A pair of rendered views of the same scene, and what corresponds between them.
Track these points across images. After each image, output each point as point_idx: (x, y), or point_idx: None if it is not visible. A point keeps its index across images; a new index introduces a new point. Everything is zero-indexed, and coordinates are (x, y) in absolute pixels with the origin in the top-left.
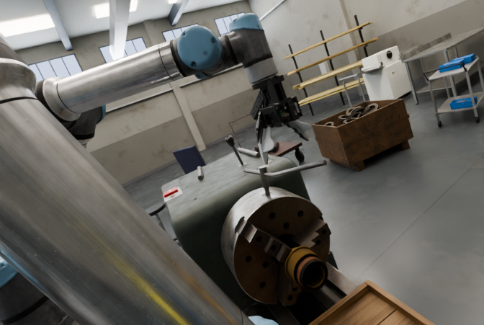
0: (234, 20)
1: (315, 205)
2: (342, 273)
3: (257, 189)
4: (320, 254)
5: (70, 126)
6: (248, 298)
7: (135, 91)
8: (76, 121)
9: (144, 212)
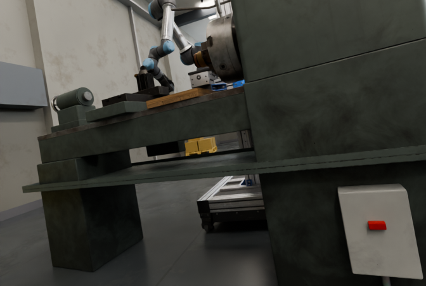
0: None
1: (206, 31)
2: (222, 91)
3: None
4: (201, 57)
5: None
6: None
7: None
8: None
9: (163, 21)
